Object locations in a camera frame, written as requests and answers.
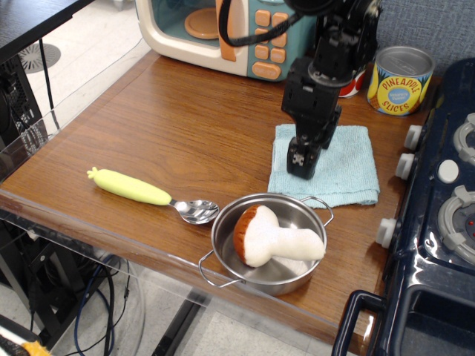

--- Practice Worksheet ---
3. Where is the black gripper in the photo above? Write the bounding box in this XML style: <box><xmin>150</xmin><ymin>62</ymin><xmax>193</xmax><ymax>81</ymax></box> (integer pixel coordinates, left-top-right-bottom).
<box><xmin>281</xmin><ymin>57</ymin><xmax>341</xmax><ymax>180</ymax></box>

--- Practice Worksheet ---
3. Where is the light blue cloth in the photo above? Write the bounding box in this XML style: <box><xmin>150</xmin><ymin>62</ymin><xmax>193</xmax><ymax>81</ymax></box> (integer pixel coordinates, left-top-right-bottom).
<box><xmin>267</xmin><ymin>124</ymin><xmax>380</xmax><ymax>208</ymax></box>

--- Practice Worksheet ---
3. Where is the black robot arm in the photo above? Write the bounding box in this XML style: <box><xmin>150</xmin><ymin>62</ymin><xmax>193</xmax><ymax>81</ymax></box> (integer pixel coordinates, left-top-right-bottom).
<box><xmin>281</xmin><ymin>1</ymin><xmax>382</xmax><ymax>179</ymax></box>

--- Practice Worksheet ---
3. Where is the tomato sauce can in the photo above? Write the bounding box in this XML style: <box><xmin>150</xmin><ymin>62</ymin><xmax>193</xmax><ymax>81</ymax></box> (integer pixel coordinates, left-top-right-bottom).
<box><xmin>338</xmin><ymin>65</ymin><xmax>367</xmax><ymax>99</ymax></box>

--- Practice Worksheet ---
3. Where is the small steel pot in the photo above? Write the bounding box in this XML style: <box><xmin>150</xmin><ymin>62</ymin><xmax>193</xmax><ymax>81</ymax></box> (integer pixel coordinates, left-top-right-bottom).
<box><xmin>208</xmin><ymin>193</ymin><xmax>328</xmax><ymax>296</ymax></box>

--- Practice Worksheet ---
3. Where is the pineapple slices can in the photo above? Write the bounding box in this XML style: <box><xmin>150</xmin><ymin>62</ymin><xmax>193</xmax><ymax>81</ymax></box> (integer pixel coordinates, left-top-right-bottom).
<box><xmin>367</xmin><ymin>46</ymin><xmax>436</xmax><ymax>116</ymax></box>

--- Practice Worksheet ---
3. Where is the plush mushroom toy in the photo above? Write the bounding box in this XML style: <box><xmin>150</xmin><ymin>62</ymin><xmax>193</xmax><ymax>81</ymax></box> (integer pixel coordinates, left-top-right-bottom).
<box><xmin>233</xmin><ymin>205</ymin><xmax>326</xmax><ymax>268</ymax></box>

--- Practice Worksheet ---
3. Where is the toy microwave oven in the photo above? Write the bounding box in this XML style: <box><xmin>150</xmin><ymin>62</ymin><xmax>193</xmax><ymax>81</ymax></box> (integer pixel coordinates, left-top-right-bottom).
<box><xmin>136</xmin><ymin>0</ymin><xmax>316</xmax><ymax>82</ymax></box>

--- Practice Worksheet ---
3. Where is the dark blue toy stove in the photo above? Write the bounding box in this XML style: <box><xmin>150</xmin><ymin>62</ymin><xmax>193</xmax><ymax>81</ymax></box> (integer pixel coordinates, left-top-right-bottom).
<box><xmin>332</xmin><ymin>59</ymin><xmax>474</xmax><ymax>355</ymax></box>

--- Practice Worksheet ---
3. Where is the black desk at left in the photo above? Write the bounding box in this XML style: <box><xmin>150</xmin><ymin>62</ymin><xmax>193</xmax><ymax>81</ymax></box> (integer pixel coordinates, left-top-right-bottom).
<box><xmin>0</xmin><ymin>0</ymin><xmax>94</xmax><ymax>67</ymax></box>

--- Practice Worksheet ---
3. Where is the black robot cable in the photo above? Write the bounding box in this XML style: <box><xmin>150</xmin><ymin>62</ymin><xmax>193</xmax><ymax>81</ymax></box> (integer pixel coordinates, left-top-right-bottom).
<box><xmin>217</xmin><ymin>0</ymin><xmax>309</xmax><ymax>47</ymax></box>

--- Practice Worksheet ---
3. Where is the spoon with green handle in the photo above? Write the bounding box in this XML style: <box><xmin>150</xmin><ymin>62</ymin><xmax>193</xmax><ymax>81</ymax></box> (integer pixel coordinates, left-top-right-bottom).
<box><xmin>87</xmin><ymin>167</ymin><xmax>220</xmax><ymax>225</ymax></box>

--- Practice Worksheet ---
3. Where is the black floor cable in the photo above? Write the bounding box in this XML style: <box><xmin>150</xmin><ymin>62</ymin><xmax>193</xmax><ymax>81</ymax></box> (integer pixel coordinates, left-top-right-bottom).
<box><xmin>66</xmin><ymin>259</ymin><xmax>131</xmax><ymax>356</ymax></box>

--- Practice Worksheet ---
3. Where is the blue floor cable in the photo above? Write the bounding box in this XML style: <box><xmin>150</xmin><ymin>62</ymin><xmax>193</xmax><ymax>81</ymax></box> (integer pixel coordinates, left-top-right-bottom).
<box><xmin>73</xmin><ymin>259</ymin><xmax>131</xmax><ymax>356</ymax></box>

